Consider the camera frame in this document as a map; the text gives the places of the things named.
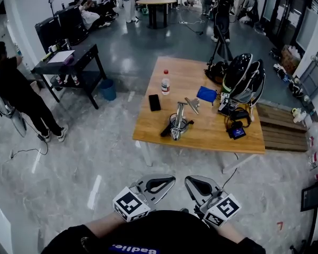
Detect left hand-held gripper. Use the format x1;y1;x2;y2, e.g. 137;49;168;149
112;173;177;223

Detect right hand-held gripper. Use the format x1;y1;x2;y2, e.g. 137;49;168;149
184;175;242;228

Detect silver metal lamp with bulb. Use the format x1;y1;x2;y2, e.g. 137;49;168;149
160;101;196;142

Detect person's right forearm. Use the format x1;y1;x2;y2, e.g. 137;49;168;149
216;220;248;245

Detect person's left forearm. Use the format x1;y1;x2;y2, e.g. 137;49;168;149
84;212;126;238

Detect person's black clothed torso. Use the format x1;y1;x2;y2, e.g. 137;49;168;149
40;210;266;254

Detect small black screen device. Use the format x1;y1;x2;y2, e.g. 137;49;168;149
226;126;247;141

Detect black smartphone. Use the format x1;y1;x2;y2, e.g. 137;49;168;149
148;94;162;112

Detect silver metal clip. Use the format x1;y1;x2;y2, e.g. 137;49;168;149
184;97;201;115

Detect white device with printed tag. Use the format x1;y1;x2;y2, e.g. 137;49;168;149
218;92;239;116

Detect blue cloth pouch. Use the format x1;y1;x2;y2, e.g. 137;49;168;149
196;85;218;105

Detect wooden pallet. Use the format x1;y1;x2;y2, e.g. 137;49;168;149
255;101;308;153

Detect clear water bottle red cap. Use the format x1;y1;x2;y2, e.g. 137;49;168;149
161;69;171;96

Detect blue waste bin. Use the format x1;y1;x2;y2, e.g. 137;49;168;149
99;78;117;102

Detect black metal stand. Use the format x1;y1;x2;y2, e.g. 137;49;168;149
288;178;318;251

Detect black helmet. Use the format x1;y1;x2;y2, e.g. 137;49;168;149
222;52;266;106

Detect white plastic bottles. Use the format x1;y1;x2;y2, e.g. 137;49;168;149
290;107;307;124

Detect black side table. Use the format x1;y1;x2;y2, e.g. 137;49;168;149
31;43;108;110

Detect brown bag of items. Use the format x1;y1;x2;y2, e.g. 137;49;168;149
280;44;302;76

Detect grey folding platform cart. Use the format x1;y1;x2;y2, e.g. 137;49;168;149
298;51;318;101

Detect grey chair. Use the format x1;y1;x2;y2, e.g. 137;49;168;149
0;88;28;139

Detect white paper sheet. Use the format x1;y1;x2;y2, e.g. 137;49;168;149
47;49;76;64

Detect round wooden table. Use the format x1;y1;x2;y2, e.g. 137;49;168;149
136;0;178;30

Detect black equipment cases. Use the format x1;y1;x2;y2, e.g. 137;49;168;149
34;5;89;55

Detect black framed glass door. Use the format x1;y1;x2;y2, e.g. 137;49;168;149
261;0;318;53

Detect black device with cables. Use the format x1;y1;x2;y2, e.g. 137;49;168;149
224;107;253;129

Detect black floor cable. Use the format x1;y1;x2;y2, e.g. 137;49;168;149
9;131;50;160

